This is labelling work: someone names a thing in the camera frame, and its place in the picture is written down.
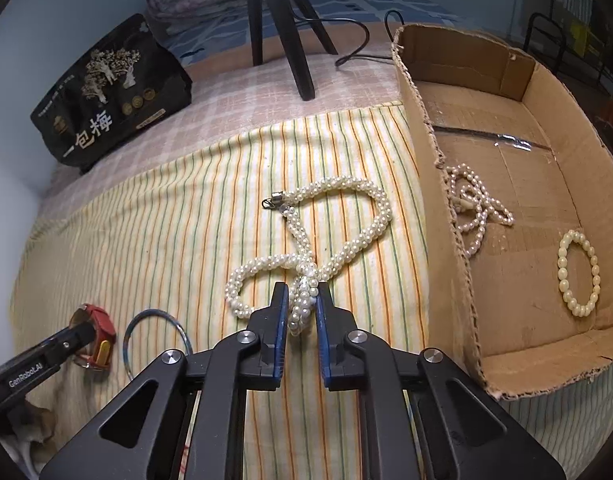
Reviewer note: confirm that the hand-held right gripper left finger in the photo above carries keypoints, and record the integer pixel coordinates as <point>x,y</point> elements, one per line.
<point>281,332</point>

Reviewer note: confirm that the black tripod stand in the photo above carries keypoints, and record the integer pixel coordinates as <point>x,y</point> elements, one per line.
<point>291,30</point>

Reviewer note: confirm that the black printed snack bag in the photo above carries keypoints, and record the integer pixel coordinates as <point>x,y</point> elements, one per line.
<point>106,95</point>

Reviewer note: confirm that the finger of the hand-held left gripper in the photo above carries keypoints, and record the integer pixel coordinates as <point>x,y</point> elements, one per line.
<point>61,344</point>

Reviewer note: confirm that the thin blue bangle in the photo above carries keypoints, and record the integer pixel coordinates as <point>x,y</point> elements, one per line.
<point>156,340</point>

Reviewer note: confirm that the striped yellow cloth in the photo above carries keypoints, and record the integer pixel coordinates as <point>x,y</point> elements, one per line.
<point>226,270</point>

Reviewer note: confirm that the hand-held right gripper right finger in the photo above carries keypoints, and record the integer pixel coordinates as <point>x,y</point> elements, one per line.
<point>322,332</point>

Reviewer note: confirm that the cardboard box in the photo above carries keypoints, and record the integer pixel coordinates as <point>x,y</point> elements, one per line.
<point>516,220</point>

